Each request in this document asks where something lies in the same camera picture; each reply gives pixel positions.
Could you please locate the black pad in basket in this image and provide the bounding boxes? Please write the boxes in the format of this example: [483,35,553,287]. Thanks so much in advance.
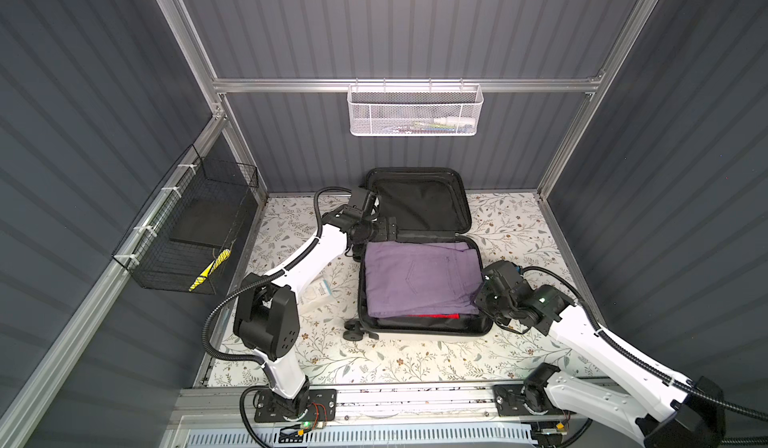
[169,199,238,248]

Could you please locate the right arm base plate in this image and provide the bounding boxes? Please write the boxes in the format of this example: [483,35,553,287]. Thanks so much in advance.
[492,383,567,417]

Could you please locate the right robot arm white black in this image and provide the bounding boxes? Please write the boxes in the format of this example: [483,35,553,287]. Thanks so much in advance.
[474,261,726,447]

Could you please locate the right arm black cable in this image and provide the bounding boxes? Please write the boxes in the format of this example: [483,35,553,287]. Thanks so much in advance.
[521,264,768,448]

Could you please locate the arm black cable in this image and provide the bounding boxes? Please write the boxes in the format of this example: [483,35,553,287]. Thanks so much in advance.
[521,264,768,448]
[200,186,355,448]

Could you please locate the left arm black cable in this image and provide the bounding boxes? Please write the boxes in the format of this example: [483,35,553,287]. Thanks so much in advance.
[200,186,355,448]

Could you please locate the floral table mat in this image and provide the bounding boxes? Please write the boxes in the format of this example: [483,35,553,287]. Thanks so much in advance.
[206,193,602,387]

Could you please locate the white ventilation grille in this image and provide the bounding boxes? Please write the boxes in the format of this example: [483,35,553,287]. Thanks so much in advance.
[179,426,535,448]

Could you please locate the small white packet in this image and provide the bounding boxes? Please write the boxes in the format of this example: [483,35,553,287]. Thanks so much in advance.
[311,279,333,299]

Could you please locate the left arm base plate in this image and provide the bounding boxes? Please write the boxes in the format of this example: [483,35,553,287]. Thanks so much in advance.
[252,389,338,423]

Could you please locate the red t-shirt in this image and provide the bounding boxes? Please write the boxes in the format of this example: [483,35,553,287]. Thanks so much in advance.
[406,313,461,319]

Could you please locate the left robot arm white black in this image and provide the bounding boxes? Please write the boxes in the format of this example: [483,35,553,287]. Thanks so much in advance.
[233,186,377,400]

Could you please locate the white wire basket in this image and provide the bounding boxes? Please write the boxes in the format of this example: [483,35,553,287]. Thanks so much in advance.
[346,83,484,137]

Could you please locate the yellow black striped item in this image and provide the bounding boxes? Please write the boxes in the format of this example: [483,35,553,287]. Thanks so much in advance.
[188,249,231,292]

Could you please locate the purple jeans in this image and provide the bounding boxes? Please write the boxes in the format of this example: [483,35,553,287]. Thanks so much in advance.
[364,242,482,318]

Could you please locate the black wire basket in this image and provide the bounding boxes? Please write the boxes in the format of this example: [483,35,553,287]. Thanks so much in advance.
[113,148,259,295]

